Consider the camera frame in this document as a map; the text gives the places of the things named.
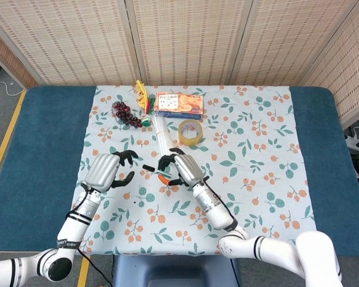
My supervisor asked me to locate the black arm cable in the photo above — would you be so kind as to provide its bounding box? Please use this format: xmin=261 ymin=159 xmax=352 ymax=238
xmin=65 ymin=184 xmax=113 ymax=287
xmin=202 ymin=176 xmax=239 ymax=231

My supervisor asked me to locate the orange cookie box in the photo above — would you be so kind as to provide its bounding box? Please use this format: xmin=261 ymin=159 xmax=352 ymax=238
xmin=154 ymin=91 xmax=205 ymax=120

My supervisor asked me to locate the feather shuttlecock with green base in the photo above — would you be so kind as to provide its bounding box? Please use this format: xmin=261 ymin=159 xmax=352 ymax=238
xmin=134 ymin=80 xmax=156 ymax=126

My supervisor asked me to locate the bundle of clear straws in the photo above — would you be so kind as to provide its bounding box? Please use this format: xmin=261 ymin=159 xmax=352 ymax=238
xmin=151 ymin=115 xmax=181 ymax=157

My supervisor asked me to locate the bamboo folding screen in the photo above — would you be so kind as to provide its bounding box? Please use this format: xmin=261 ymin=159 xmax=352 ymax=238
xmin=0 ymin=0 xmax=359 ymax=129

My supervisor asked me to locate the dark red grape bunch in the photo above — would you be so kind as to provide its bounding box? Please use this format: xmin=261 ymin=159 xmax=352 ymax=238
xmin=112 ymin=100 xmax=144 ymax=129

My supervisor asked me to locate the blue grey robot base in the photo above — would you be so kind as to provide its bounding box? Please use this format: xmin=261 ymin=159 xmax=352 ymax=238
xmin=112 ymin=255 xmax=240 ymax=287

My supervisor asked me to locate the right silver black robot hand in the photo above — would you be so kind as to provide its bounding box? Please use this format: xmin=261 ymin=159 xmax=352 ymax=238
xmin=157 ymin=148 xmax=210 ymax=188

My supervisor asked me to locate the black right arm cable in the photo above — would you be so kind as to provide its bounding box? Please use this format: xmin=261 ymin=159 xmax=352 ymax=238
xmin=202 ymin=176 xmax=239 ymax=231

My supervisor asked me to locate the floral print tablecloth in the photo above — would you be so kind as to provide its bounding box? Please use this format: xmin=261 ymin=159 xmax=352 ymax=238
xmin=62 ymin=85 xmax=321 ymax=258

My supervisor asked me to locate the white floor cable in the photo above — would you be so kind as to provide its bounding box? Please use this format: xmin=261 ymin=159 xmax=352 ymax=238
xmin=0 ymin=79 xmax=26 ymax=97

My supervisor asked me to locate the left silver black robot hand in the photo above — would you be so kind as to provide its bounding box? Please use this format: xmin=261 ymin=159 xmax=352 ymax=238
xmin=83 ymin=150 xmax=140 ymax=193

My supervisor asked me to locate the blue felt table cover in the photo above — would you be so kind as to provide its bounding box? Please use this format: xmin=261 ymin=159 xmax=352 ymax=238
xmin=0 ymin=86 xmax=359 ymax=258

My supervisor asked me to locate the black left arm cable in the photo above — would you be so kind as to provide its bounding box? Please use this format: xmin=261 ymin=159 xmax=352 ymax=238
xmin=65 ymin=184 xmax=113 ymax=287

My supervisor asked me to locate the white power strip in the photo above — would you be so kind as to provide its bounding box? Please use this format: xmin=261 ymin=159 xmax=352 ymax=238
xmin=345 ymin=134 xmax=359 ymax=150

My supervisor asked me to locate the clear packing tape roll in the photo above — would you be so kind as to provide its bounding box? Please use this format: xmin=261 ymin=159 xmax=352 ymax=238
xmin=178 ymin=120 xmax=205 ymax=147

